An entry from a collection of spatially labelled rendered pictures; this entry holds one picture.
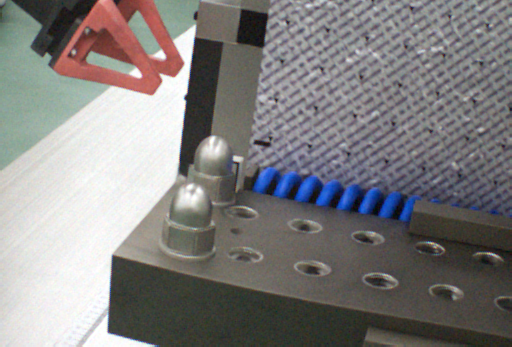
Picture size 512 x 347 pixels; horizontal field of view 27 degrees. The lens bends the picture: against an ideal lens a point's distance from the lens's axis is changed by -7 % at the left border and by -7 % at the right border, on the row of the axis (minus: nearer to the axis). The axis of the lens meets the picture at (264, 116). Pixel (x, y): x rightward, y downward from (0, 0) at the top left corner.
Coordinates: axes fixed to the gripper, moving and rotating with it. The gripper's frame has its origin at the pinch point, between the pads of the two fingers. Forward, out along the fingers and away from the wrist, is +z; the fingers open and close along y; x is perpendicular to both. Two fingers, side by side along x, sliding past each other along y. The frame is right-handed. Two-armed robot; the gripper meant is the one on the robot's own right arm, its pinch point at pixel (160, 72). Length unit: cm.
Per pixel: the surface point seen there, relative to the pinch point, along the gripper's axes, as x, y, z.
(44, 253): -21.6, -3.1, -0.1
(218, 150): 1.0, 7.7, 7.2
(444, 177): 7.1, 0.1, 21.6
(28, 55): -168, -362, -97
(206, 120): -13.6, -33.4, 3.2
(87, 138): -24.6, -34.2, -6.7
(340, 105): 6.5, 0.1, 12.0
